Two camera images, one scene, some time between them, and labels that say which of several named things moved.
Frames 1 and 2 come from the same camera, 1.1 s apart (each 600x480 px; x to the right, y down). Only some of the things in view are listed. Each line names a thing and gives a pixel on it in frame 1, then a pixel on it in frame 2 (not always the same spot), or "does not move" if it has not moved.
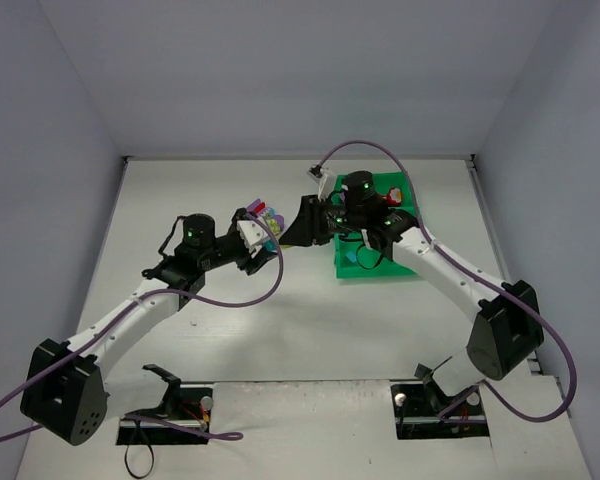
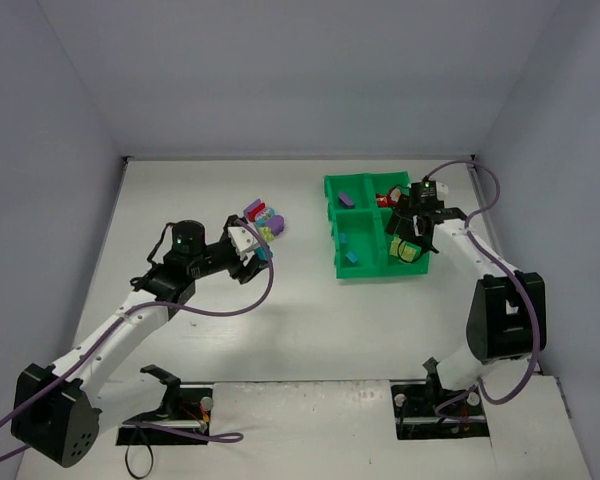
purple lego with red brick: (256, 206) does not move
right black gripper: (315, 220) to (406, 230)
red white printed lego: (394, 196) does not move
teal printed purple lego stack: (276, 222) does not move
